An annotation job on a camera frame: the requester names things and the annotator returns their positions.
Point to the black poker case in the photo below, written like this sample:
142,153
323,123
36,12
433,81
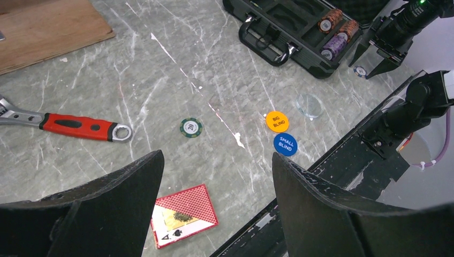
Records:
282,30

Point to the wooden board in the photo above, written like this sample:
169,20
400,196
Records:
35,31

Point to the orange chip stack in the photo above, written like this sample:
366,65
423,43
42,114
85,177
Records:
330,20
348,30

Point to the clear dealer button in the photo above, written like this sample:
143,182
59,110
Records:
309,106

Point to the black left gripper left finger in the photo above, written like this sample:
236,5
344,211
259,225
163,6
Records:
108,216

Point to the red handled adjustable wrench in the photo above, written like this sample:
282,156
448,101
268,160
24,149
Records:
73,126

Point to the red playing card deck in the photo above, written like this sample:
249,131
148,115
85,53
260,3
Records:
181,215

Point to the purple chip stack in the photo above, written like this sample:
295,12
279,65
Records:
333,47

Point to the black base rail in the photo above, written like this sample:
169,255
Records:
349,164

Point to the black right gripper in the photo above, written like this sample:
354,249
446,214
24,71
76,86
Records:
394,36

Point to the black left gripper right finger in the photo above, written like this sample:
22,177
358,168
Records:
322,219

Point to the blue poker chip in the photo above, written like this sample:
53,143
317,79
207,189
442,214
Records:
360,71

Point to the orange big blind button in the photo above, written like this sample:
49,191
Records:
277,121

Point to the green poker chip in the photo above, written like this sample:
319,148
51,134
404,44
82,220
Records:
190,127

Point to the blue small blind button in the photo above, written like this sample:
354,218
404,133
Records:
285,144

